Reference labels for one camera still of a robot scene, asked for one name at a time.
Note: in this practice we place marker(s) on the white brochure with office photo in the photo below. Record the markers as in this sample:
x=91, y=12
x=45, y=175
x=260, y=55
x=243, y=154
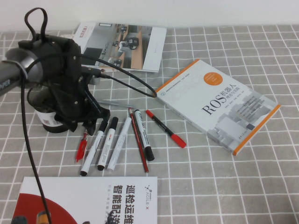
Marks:
x=140, y=46

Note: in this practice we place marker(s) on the grey checked tablecloth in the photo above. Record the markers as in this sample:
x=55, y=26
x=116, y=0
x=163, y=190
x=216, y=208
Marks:
x=210, y=186

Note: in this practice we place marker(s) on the all white pen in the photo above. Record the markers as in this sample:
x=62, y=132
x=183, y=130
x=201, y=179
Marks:
x=120, y=142

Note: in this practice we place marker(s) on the white marker with red label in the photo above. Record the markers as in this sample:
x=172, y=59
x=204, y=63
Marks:
x=107, y=144

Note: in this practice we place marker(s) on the red and black pencil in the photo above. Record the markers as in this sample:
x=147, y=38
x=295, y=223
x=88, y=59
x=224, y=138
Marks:
x=139, y=142

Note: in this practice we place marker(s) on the red and black pen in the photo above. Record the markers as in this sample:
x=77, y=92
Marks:
x=165, y=128

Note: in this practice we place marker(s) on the black mesh pen holder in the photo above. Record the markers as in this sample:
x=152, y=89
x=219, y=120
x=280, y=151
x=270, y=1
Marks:
x=46, y=121

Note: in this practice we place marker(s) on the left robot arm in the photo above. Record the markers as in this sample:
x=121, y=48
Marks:
x=46, y=58

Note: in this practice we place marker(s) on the grey pen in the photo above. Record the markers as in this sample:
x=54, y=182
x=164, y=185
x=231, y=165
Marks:
x=116, y=103

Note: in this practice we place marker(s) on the white marker with black print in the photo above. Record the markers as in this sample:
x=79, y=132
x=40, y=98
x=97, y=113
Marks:
x=143, y=135

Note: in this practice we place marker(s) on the red gel pen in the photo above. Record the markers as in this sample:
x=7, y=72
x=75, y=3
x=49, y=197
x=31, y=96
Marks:
x=81, y=149

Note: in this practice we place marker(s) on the white red AgileX brochure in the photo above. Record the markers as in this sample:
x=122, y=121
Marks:
x=93, y=191

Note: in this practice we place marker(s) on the slim white marker black cap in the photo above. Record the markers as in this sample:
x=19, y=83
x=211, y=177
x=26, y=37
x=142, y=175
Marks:
x=92, y=151

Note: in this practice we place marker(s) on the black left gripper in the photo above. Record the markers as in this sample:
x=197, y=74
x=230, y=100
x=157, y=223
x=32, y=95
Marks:
x=70, y=105

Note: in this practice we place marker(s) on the white orange ROS book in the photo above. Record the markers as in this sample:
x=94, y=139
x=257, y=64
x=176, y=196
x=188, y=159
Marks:
x=210, y=100

